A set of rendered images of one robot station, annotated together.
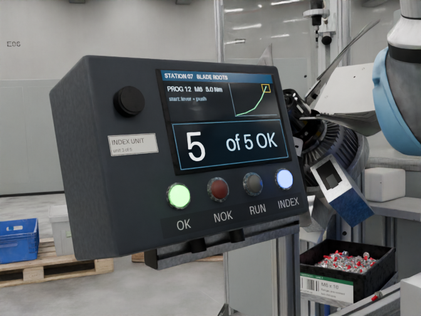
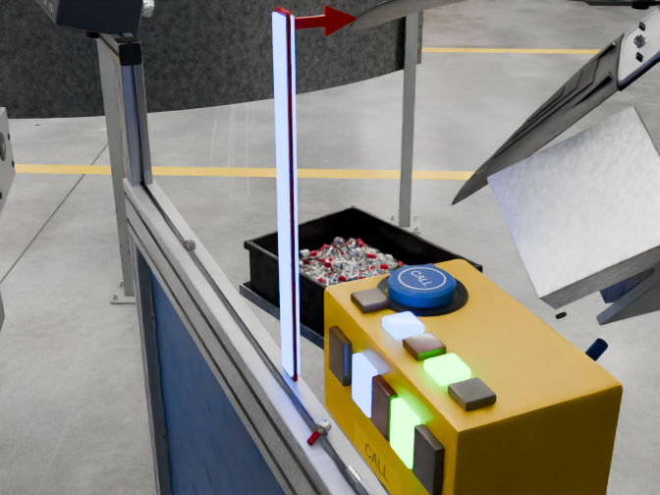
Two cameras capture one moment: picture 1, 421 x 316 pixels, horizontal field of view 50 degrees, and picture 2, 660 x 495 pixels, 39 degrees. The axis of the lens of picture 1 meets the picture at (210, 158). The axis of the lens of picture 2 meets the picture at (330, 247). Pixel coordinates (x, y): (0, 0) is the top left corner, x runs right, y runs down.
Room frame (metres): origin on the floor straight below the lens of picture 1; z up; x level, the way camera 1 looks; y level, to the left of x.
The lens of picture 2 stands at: (1.19, -1.21, 1.34)
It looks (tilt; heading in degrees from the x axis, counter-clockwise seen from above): 26 degrees down; 104
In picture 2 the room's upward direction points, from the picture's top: straight up
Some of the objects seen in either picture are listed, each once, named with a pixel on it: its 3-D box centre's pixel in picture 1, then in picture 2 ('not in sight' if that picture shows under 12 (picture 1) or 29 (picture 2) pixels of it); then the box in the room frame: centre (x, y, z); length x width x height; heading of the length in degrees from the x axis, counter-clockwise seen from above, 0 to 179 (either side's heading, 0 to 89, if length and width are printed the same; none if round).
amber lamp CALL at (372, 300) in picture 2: not in sight; (369, 300); (1.09, -0.74, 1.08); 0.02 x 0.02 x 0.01; 38
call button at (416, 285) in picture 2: not in sight; (421, 288); (1.12, -0.72, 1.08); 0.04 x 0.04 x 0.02
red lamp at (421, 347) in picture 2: not in sight; (423, 346); (1.13, -0.78, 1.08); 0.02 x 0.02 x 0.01; 38
